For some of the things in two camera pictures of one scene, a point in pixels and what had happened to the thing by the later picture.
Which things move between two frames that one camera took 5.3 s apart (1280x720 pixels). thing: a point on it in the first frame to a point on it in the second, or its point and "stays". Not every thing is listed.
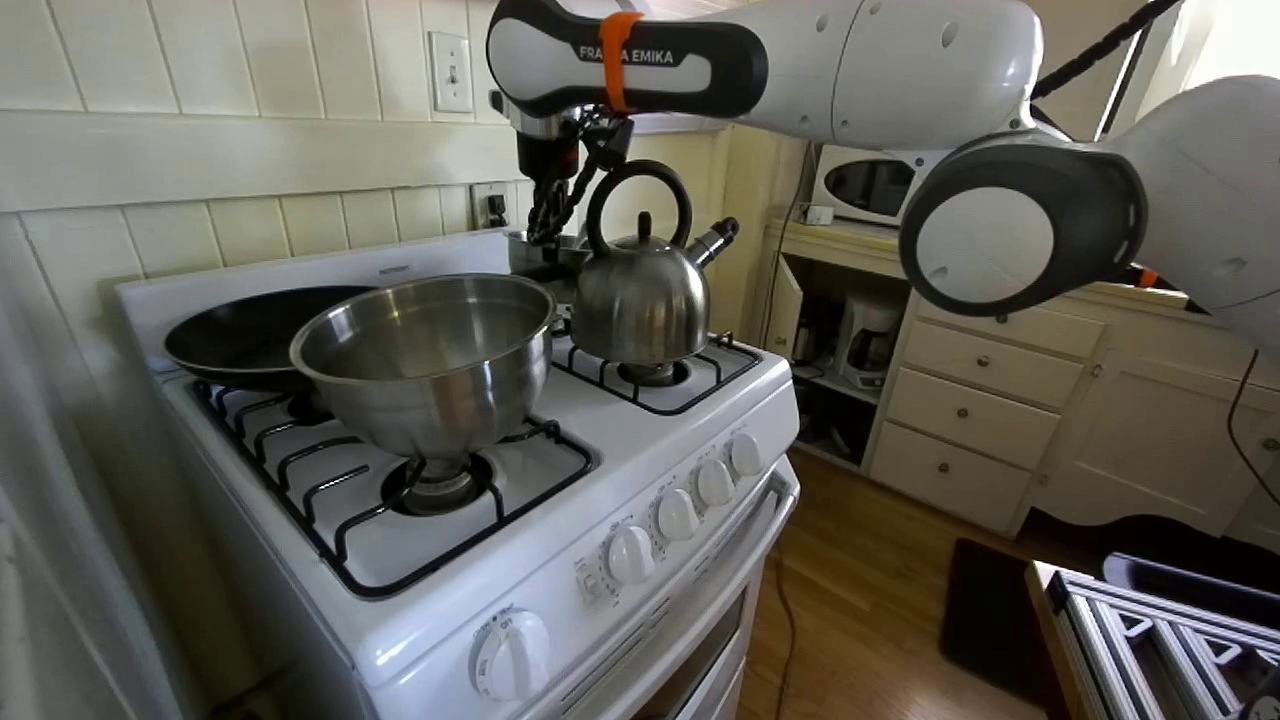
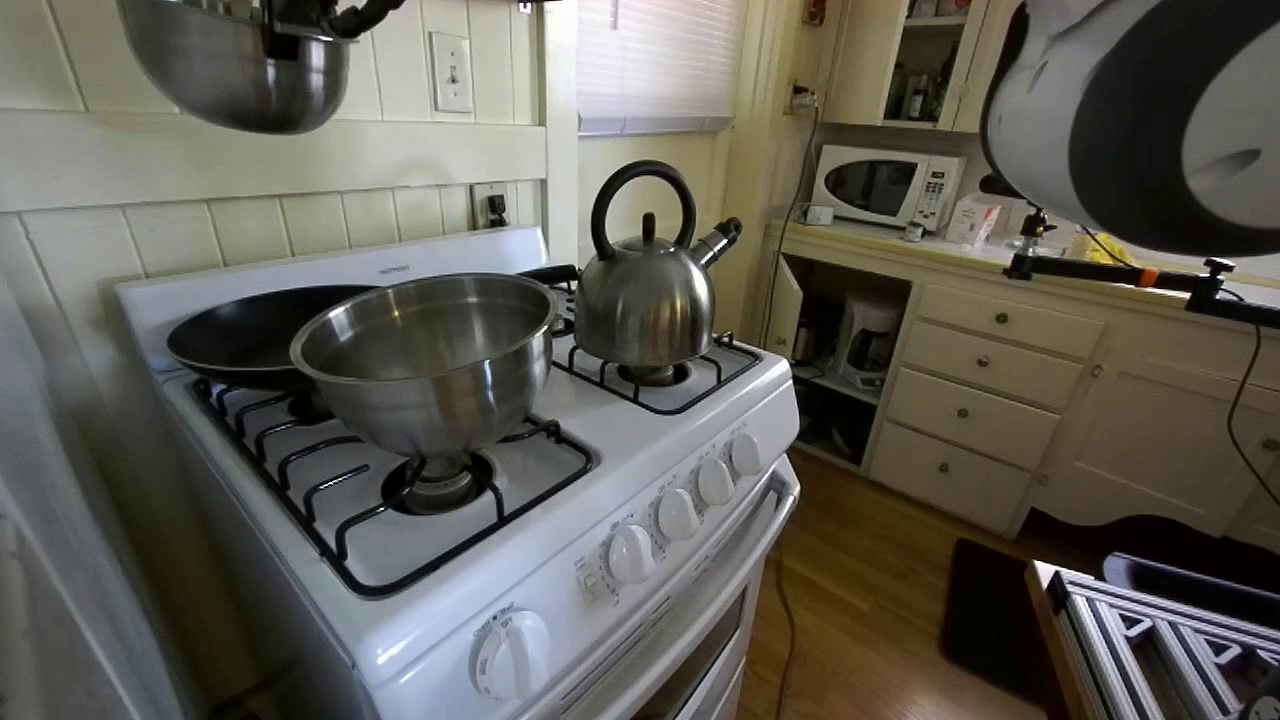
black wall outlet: [498, 208] stays
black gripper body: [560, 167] to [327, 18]
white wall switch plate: [453, 70] stays
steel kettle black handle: [643, 305] stays
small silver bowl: [544, 261] to [229, 70]
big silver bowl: [432, 362] stays
